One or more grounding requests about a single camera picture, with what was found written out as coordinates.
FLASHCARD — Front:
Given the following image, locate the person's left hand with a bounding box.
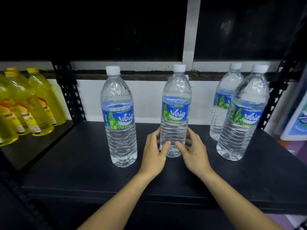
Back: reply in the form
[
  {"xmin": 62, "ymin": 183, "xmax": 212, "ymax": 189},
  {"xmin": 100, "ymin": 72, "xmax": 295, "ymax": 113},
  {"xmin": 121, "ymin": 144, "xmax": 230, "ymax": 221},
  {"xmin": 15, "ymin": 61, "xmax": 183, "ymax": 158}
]
[{"xmin": 139, "ymin": 127, "xmax": 171, "ymax": 180}]

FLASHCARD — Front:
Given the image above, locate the person's right hand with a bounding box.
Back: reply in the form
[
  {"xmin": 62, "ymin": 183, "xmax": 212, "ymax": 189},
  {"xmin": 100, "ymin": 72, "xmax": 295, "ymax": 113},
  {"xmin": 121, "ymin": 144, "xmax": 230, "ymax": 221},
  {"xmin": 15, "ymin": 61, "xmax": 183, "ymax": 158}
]
[{"xmin": 175, "ymin": 127, "xmax": 214, "ymax": 178}]

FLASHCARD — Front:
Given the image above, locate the clear water bottle blue label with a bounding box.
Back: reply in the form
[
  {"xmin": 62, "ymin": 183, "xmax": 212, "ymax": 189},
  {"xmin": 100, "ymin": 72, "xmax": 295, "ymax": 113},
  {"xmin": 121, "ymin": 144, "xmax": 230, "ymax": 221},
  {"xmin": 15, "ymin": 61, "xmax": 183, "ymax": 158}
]
[
  {"xmin": 216, "ymin": 65, "xmax": 270, "ymax": 161},
  {"xmin": 160, "ymin": 64, "xmax": 192, "ymax": 158},
  {"xmin": 100, "ymin": 66, "xmax": 138, "ymax": 168},
  {"xmin": 210, "ymin": 63, "xmax": 244, "ymax": 142}
]

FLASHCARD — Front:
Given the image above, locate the person's right forearm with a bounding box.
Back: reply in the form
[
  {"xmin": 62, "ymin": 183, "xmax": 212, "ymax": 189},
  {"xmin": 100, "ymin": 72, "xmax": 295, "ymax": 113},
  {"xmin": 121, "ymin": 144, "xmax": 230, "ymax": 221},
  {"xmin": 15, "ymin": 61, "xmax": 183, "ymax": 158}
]
[{"xmin": 200, "ymin": 168, "xmax": 284, "ymax": 230}]

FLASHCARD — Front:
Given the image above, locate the person's left forearm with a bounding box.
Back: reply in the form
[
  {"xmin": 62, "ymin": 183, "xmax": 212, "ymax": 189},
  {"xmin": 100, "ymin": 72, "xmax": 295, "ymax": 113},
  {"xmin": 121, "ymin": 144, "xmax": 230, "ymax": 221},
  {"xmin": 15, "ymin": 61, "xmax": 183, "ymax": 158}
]
[{"xmin": 76, "ymin": 170, "xmax": 157, "ymax": 230}]

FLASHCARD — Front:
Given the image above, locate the black metal shelf board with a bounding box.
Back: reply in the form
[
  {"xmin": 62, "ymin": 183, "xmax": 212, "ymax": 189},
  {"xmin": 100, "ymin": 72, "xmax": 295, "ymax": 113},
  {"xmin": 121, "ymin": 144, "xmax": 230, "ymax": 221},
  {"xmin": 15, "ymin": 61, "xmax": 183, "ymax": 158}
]
[
  {"xmin": 0, "ymin": 120, "xmax": 74, "ymax": 171},
  {"xmin": 21, "ymin": 121, "xmax": 307, "ymax": 215}
]

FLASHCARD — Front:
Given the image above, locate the black perforated shelf upright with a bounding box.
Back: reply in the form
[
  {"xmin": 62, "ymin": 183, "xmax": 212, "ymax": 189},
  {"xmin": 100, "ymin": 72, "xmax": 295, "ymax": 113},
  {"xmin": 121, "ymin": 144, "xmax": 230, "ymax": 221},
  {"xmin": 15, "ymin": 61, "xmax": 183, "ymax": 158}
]
[
  {"xmin": 257, "ymin": 59, "xmax": 303, "ymax": 130},
  {"xmin": 51, "ymin": 61, "xmax": 86, "ymax": 123}
]

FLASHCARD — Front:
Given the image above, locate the white container blue label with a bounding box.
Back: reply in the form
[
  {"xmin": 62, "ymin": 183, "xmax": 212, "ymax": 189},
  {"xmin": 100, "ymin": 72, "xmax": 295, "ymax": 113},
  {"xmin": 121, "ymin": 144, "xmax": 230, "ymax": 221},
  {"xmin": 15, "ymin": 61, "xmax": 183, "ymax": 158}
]
[{"xmin": 280, "ymin": 92, "xmax": 307, "ymax": 142}]

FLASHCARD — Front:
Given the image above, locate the yellow liquid bottle red label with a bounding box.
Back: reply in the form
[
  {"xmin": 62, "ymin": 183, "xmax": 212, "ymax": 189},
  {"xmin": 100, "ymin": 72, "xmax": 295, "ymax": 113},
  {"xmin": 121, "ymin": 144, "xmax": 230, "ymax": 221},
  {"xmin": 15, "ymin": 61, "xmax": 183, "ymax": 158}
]
[
  {"xmin": 0, "ymin": 67, "xmax": 31, "ymax": 135},
  {"xmin": 0, "ymin": 74, "xmax": 19, "ymax": 147},
  {"xmin": 27, "ymin": 68, "xmax": 67, "ymax": 126},
  {"xmin": 4, "ymin": 70, "xmax": 55, "ymax": 136}
]

